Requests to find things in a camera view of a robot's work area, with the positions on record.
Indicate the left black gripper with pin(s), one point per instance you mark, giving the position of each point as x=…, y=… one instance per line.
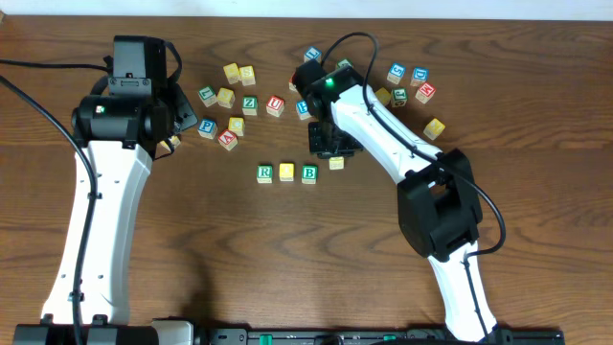
x=183, y=111

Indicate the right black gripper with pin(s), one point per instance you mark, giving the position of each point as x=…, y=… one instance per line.
x=316, y=145

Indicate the yellow O block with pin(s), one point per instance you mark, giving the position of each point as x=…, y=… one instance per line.
x=336, y=163
x=286, y=172

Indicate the green B block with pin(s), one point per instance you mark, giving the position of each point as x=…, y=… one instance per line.
x=309, y=174

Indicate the green R block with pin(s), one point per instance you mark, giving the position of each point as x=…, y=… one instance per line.
x=264, y=174

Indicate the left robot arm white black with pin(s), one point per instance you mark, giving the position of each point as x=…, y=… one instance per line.
x=115, y=139

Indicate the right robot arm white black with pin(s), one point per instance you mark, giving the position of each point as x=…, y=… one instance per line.
x=438, y=201

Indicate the yellow block far left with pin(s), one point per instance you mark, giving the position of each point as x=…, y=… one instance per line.
x=171, y=143

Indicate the blue P block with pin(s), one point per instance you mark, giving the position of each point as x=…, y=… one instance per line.
x=207, y=129

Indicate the green L block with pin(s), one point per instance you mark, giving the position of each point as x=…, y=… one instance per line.
x=207, y=95

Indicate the blue H block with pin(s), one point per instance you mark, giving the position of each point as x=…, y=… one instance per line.
x=302, y=110

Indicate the yellow block beside L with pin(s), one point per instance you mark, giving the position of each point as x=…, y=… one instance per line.
x=226, y=97

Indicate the red A block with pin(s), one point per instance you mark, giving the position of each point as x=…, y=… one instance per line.
x=228, y=139

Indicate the yellow C block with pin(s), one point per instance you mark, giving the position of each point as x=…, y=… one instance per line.
x=237, y=125

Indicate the red U block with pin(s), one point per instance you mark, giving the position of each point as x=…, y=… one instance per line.
x=275, y=106

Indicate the red E block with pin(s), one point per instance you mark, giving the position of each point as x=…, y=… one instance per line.
x=291, y=85

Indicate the yellow block top left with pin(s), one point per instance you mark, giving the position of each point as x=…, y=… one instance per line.
x=232, y=73

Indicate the green Z block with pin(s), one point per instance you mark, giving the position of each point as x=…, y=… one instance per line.
x=249, y=106

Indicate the yellow block centre right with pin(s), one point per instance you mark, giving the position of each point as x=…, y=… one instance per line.
x=383, y=95

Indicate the yellow S block top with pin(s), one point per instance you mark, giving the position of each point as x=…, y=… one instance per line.
x=247, y=75

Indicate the green 4 block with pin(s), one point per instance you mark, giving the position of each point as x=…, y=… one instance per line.
x=344, y=63

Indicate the green J block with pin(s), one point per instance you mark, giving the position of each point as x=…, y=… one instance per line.
x=399, y=97

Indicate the blue L block top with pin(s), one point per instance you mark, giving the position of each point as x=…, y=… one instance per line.
x=312, y=53

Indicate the blue 5 block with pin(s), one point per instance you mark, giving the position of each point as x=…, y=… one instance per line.
x=396, y=73

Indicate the yellow block far right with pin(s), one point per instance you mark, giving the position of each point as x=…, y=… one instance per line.
x=434, y=129

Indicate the red M block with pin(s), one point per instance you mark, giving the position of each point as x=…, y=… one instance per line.
x=425, y=92

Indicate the blue D block right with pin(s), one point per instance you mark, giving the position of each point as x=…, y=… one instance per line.
x=419, y=76

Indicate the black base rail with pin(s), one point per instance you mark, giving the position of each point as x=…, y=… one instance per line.
x=235, y=336

